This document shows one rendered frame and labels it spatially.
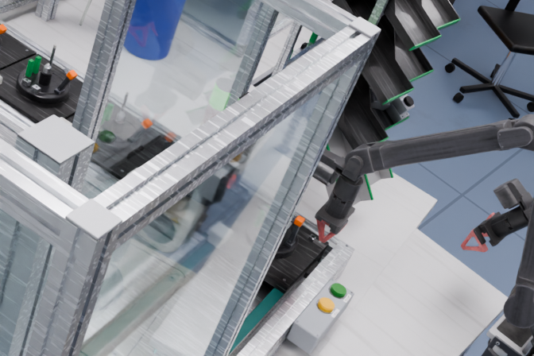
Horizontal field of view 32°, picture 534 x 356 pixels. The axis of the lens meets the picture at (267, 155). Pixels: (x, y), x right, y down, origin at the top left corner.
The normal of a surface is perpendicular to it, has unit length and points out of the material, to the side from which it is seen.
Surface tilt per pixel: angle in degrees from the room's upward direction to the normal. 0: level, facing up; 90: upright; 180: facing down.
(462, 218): 0
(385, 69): 25
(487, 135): 85
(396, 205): 0
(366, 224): 0
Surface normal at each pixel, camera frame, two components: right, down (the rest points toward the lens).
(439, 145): -0.46, 0.20
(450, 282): 0.32, -0.76
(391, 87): 0.60, -0.44
